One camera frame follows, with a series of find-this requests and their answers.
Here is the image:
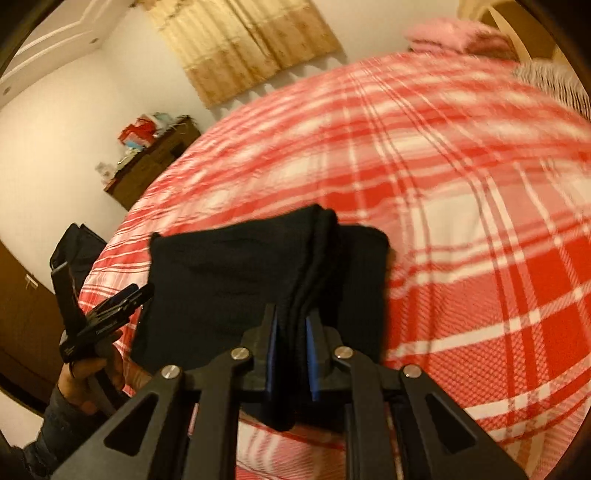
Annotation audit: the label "person left hand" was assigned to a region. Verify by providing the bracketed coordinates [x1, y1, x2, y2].
[57, 331, 125, 415]

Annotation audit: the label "black pants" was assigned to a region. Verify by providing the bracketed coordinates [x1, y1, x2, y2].
[130, 205, 391, 432]

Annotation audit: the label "beige window curtain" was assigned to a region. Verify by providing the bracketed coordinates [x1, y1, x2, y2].
[139, 0, 341, 108]

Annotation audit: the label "striped pillow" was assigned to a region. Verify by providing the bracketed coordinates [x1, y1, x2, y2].
[513, 59, 590, 120]

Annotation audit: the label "cream wooden headboard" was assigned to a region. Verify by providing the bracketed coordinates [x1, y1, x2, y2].
[457, 0, 569, 65]

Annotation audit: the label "pink folded quilt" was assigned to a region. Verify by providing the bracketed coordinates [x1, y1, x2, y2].
[405, 18, 518, 61]

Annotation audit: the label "brown wooden door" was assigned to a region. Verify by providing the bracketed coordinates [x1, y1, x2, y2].
[0, 247, 63, 414]

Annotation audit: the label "red plaid bed sheet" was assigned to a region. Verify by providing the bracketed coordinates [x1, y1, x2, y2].
[81, 53, 590, 479]

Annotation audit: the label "person left forearm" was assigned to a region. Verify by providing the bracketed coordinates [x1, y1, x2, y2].
[1, 387, 107, 479]

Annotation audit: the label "red gift bag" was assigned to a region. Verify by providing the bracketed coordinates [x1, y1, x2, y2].
[118, 116, 157, 148]

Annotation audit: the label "black folding chair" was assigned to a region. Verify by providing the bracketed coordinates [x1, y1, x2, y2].
[49, 223, 106, 294]

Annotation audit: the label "dark wooden desk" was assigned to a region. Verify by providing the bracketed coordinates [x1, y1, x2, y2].
[104, 116, 201, 211]

